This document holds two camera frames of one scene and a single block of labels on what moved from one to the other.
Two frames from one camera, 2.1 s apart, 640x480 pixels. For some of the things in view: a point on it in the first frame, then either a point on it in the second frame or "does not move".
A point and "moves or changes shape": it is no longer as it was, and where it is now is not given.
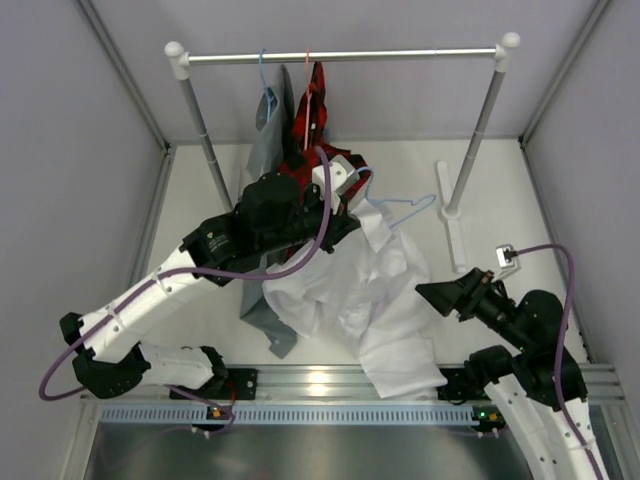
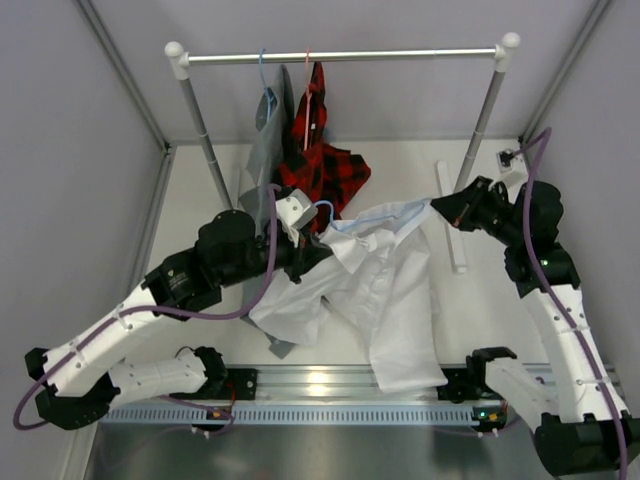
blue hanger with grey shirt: x=270 y=97 does not move
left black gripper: x=338 y=226 to x=308 y=253
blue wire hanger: x=408 y=216 to x=382 y=222
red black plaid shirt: x=309 y=137 does not move
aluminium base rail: x=326 y=383 does not move
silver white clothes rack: x=501 y=56 does not move
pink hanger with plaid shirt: x=308 y=96 does not move
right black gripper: x=449 y=295 to x=461 y=208
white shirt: x=369 y=287 moves or changes shape
